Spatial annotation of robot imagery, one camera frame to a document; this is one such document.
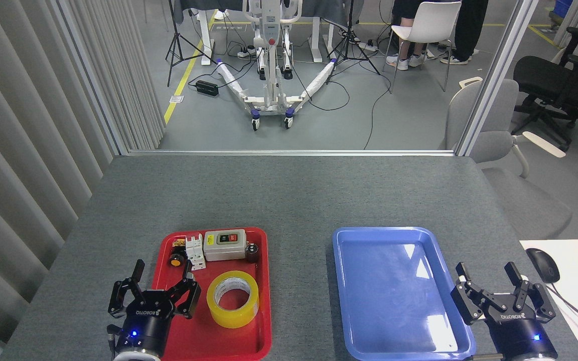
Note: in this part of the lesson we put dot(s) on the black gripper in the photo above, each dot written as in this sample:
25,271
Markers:
520,331
143,326

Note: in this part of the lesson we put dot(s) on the yellow tape roll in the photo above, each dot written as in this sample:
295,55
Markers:
219,313

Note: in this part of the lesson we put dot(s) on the orange push button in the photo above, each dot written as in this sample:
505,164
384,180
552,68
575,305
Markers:
175,260

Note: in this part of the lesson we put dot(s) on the black computer mouse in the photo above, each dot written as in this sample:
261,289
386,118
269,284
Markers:
542,263

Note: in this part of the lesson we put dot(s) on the small brass terminal part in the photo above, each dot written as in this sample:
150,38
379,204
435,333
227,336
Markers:
178,243

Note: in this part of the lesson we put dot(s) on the white circuit breaker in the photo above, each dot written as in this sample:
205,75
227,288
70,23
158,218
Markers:
196,253

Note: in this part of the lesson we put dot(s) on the red plastic tray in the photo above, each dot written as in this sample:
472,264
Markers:
208,346

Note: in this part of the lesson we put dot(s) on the blue plastic tray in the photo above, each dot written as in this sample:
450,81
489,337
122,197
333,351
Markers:
394,311

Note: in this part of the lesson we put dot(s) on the grey office chair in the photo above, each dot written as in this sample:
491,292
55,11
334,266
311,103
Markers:
494,150

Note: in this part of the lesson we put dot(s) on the black power adapter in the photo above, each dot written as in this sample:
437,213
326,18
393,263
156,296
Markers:
206,87

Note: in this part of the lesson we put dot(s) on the black office chair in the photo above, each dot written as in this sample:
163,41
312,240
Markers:
545,80

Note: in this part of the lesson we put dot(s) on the white stand on wheels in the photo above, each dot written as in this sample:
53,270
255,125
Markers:
271,98

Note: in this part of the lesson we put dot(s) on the black tripod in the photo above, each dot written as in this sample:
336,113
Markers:
174,35
350,40

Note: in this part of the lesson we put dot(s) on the standing person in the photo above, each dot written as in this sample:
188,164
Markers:
467,30

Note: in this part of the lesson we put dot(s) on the white plastic chair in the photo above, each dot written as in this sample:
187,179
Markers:
432,20

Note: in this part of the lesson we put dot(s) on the blue bin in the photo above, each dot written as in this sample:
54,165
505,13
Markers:
564,7

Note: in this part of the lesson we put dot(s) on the grey push button switch box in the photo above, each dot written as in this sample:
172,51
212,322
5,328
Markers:
224,248

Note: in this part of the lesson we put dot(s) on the dark round knob switch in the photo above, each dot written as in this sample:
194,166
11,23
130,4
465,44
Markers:
252,253

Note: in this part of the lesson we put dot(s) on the silver frame rail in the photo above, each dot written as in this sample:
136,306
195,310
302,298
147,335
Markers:
294,152

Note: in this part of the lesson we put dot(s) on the silver frame post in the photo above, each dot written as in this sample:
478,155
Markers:
494,75

